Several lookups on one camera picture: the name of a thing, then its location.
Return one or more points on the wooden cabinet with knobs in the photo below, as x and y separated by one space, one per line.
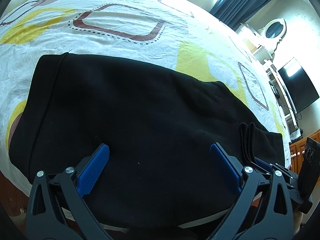
297 150

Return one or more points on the white oval vanity mirror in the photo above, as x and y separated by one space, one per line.
273 33

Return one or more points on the black pants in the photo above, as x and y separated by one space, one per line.
159 125

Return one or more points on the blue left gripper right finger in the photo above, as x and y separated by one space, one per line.
228 168

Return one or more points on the white tv shelf unit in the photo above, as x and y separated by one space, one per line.
283 98

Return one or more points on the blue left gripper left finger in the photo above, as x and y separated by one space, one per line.
90 168

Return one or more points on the black flat television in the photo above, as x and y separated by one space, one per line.
298 84

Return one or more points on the patterned white bed sheet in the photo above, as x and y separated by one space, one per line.
171 33

